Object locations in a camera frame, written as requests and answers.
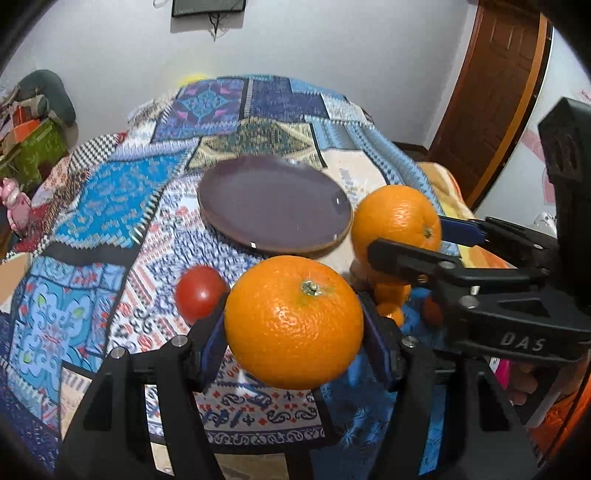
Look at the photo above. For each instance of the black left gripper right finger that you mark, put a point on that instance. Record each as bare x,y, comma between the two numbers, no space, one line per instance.
482,437

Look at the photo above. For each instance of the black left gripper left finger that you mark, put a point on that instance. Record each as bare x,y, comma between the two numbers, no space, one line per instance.
108,435

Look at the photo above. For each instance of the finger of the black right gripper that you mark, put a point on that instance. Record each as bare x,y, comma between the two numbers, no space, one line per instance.
503,238
418,266

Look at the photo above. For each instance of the small mandarin orange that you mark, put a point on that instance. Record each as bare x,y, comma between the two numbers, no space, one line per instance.
392,311
393,293

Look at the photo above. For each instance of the large orange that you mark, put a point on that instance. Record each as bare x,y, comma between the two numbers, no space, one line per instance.
397,213
293,323

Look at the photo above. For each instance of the red tomato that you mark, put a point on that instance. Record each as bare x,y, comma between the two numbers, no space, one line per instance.
198,292

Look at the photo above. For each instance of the right hand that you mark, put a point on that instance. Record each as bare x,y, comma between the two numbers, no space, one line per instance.
522,383

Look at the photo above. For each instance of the brown wooden door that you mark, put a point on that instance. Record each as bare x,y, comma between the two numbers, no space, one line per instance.
496,91

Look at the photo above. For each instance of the dark purple round plate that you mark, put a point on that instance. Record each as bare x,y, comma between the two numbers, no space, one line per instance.
274,205

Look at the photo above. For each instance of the brown cardboard box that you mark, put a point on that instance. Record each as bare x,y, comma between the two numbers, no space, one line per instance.
12,272

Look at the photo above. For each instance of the patchwork patterned bedspread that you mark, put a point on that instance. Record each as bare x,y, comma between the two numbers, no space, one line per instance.
120,222

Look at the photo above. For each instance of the pink plush toy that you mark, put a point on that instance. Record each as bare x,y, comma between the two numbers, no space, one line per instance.
17,204

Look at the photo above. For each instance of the green patterned box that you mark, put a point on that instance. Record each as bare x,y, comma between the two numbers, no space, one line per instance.
30,161

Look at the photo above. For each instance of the yellow fuzzy pillow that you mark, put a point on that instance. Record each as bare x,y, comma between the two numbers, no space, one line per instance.
190,79

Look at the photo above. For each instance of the dark green cushion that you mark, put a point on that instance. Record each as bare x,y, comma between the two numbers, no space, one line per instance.
44,92

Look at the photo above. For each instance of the wall mounted black monitor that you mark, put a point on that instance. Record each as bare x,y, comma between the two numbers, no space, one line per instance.
182,8

